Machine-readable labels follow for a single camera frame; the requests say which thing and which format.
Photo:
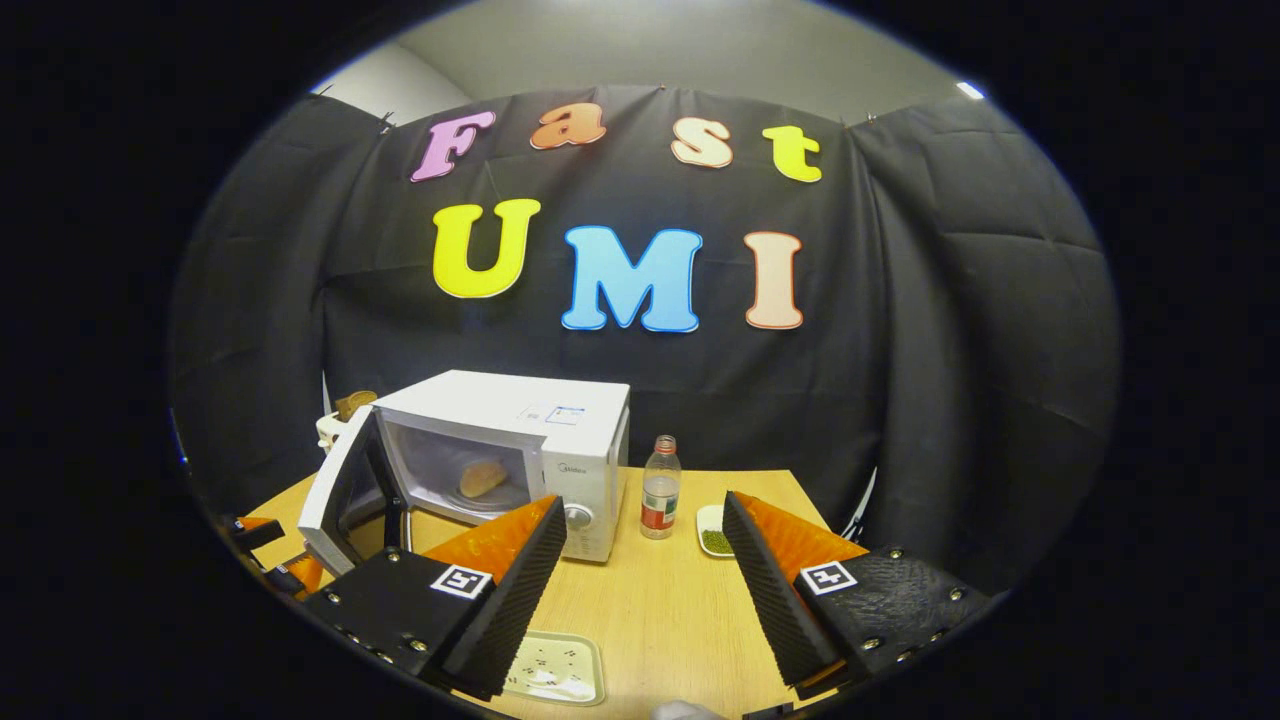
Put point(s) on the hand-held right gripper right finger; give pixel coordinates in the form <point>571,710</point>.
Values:
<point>770,590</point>

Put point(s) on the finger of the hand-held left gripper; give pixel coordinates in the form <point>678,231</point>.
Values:
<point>250,532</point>
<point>298,578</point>

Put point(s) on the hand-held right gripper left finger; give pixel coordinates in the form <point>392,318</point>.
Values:
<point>515,590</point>

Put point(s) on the pink sugared bread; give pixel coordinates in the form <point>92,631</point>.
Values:
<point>483,478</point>

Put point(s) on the white microwave oven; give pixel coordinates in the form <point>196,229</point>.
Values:
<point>590,460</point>

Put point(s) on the white divided dish with beans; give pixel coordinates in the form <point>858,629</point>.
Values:
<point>714,540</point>

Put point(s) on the pale green square plate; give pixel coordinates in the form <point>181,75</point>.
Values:
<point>575,650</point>

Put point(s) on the white toaster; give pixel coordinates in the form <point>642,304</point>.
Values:
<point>335,430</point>

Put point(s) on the clear plastic bottle red label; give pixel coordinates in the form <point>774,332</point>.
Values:
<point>660,490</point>

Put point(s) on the brown bread slice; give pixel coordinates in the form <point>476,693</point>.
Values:
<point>355,403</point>

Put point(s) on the black backdrop cloth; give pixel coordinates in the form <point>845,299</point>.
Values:
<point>900,350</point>

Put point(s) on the small ceiling light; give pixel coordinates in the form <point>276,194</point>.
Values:
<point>970,90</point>

